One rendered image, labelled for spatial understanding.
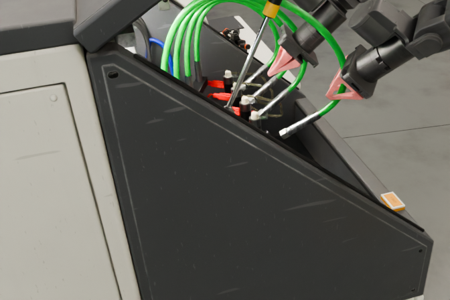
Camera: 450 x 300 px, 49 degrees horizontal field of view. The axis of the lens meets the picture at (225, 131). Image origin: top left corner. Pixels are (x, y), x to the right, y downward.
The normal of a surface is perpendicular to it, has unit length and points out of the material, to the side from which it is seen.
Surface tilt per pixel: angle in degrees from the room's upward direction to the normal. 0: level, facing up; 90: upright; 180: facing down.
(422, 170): 0
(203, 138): 90
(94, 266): 90
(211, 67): 90
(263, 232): 90
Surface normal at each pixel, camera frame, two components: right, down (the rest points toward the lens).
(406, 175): -0.07, -0.85
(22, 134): 0.25, 0.50
